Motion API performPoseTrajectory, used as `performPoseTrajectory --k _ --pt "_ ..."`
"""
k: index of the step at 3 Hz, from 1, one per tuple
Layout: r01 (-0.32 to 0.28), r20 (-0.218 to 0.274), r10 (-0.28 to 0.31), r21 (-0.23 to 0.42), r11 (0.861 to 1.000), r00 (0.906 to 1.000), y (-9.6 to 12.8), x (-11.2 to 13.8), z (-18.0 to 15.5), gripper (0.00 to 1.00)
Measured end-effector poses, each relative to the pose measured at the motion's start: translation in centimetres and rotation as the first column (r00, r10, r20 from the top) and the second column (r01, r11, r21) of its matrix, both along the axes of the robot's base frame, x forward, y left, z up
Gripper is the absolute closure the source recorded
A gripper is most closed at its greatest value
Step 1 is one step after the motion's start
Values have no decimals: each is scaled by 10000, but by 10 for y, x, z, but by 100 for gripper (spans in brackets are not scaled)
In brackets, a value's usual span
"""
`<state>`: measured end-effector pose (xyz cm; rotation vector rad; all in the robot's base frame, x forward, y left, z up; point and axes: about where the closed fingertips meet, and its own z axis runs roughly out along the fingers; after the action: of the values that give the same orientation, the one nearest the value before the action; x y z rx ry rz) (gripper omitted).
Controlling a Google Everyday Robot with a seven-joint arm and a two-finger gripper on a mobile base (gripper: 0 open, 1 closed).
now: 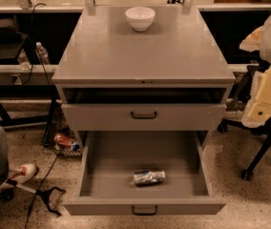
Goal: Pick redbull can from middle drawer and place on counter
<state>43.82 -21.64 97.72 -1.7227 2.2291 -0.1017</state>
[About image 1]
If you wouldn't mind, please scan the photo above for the closed grey upper drawer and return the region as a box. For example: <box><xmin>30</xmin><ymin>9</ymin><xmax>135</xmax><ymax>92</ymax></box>
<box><xmin>62</xmin><ymin>104</ymin><xmax>226</xmax><ymax>131</ymax></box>

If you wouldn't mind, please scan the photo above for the black table leg frame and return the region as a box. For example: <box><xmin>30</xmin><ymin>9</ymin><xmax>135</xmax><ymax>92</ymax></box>
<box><xmin>0</xmin><ymin>84</ymin><xmax>58</xmax><ymax>147</ymax></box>

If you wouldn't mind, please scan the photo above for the clear plastic water bottle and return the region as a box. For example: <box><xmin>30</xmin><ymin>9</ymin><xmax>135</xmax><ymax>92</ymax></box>
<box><xmin>36</xmin><ymin>42</ymin><xmax>51</xmax><ymax>65</ymax></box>

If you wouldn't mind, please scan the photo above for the black power cable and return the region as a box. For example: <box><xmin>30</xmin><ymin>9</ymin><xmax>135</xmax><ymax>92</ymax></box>
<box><xmin>23</xmin><ymin>2</ymin><xmax>60</xmax><ymax>229</ymax></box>

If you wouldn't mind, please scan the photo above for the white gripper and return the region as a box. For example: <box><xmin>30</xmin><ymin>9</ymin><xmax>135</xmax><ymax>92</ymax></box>
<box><xmin>240</xmin><ymin>26</ymin><xmax>271</xmax><ymax>128</ymax></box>

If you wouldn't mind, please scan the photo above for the grey drawer cabinet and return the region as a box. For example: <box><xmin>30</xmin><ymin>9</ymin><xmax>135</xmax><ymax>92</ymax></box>
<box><xmin>52</xmin><ymin>6</ymin><xmax>234</xmax><ymax>143</ymax></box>

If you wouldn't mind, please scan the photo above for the black office chair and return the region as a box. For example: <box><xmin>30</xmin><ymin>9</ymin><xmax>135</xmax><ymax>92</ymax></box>
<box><xmin>217</xmin><ymin>64</ymin><xmax>271</xmax><ymax>182</ymax></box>

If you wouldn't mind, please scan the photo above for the open grey lower drawer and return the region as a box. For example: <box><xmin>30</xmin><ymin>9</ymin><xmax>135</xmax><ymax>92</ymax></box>
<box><xmin>62</xmin><ymin>130</ymin><xmax>227</xmax><ymax>217</ymax></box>

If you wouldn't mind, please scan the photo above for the black reacher grabber tool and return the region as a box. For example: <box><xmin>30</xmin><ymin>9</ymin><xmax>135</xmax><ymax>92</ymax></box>
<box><xmin>0</xmin><ymin>175</ymin><xmax>66</xmax><ymax>217</ymax></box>

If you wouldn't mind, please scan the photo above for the white ceramic bowl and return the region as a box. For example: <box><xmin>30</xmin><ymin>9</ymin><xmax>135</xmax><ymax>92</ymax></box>
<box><xmin>125</xmin><ymin>7</ymin><xmax>156</xmax><ymax>31</ymax></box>

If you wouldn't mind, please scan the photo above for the orange snack bag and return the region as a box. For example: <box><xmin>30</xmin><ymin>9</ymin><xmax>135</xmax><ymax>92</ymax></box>
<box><xmin>53</xmin><ymin>133</ymin><xmax>80</xmax><ymax>151</ymax></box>

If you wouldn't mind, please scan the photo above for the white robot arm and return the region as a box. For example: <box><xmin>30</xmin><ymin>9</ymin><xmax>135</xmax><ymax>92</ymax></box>
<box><xmin>240</xmin><ymin>15</ymin><xmax>271</xmax><ymax>128</ymax></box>

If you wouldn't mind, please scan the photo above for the white red sneaker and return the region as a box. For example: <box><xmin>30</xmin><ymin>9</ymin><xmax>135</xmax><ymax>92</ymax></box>
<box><xmin>0</xmin><ymin>163</ymin><xmax>38</xmax><ymax>193</ymax></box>

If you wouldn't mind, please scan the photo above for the silver blue redbull can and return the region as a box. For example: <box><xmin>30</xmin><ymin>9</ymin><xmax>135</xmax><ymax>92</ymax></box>
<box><xmin>134</xmin><ymin>171</ymin><xmax>166</xmax><ymax>186</ymax></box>

